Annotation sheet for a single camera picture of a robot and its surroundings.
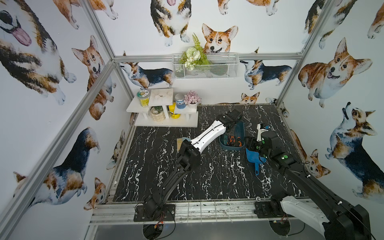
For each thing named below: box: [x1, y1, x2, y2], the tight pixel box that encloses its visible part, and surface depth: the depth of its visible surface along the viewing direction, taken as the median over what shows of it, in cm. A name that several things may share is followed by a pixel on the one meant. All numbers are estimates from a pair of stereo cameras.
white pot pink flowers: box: [184, 90, 202, 110], surface depth 94 cm
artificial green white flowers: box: [179, 32, 210, 71], surface depth 82 cm
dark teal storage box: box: [219, 121, 246, 151], surface depth 97 cm
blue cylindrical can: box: [175, 93, 186, 109], surface depth 97 cm
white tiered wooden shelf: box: [126, 88, 199, 128], surface depth 109 cm
